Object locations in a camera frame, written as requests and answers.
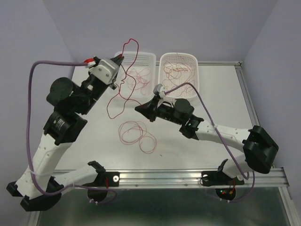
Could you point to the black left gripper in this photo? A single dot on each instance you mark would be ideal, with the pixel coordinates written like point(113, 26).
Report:
point(119, 59)

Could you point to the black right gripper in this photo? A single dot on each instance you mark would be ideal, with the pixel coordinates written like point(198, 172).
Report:
point(150, 109)

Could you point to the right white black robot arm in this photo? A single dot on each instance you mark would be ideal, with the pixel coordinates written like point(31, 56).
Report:
point(193, 127)

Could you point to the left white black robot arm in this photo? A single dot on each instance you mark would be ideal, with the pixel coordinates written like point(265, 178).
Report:
point(38, 188)

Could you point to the translucent white perforated basket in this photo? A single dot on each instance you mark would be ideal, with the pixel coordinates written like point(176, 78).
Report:
point(137, 76)

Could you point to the white perforated plastic basket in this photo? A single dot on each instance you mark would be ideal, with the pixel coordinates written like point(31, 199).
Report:
point(176, 69)

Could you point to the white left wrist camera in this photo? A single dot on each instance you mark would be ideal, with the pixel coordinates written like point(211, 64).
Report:
point(101, 69)

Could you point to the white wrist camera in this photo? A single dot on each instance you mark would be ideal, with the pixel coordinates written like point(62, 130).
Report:
point(160, 92)
point(101, 69)

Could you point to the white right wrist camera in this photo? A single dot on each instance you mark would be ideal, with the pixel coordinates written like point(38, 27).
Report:
point(160, 92)

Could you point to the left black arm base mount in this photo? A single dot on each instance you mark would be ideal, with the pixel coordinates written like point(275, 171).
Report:
point(103, 177)

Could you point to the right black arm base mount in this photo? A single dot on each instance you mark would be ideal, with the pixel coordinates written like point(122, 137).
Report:
point(218, 178)

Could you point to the aluminium right side rail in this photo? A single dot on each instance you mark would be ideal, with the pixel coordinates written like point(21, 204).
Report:
point(254, 113)

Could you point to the aluminium rail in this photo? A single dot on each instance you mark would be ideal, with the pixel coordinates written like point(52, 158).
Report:
point(187, 179)
point(254, 113)

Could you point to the aluminium front rail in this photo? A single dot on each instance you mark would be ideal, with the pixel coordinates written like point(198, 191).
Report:
point(187, 179)

